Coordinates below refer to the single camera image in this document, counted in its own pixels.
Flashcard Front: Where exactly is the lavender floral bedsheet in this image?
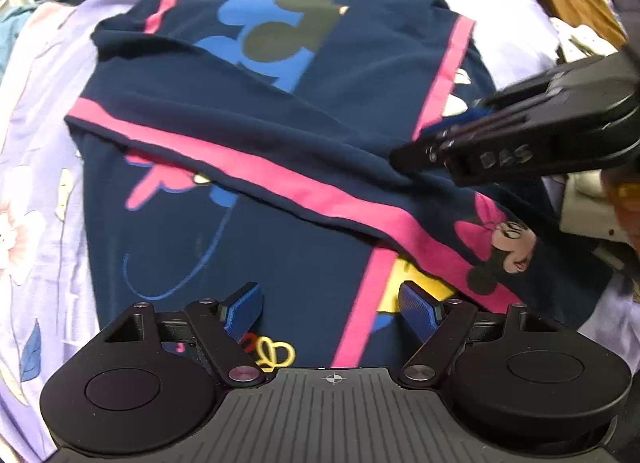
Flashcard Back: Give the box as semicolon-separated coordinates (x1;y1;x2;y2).
0;0;640;463

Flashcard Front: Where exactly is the navy cartoon-print shirt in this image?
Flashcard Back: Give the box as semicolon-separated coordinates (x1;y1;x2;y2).
64;0;617;370

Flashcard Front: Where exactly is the teal blanket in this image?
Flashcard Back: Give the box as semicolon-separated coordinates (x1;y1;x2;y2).
0;13;38;78

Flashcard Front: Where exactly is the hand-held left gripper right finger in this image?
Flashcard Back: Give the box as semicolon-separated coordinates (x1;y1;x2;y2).
398;281;567;390

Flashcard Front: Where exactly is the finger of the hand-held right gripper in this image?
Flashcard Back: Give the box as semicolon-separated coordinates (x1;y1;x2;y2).
419;90;503;141
389;135;455;174

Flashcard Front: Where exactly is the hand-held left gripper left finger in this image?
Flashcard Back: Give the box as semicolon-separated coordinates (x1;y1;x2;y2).
102;281;269;390

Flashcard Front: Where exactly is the beige cloth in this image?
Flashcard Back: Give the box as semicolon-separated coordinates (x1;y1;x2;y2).
557;170;632;246

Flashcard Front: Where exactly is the white garment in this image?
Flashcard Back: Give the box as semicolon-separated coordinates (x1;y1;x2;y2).
552;23;623;66

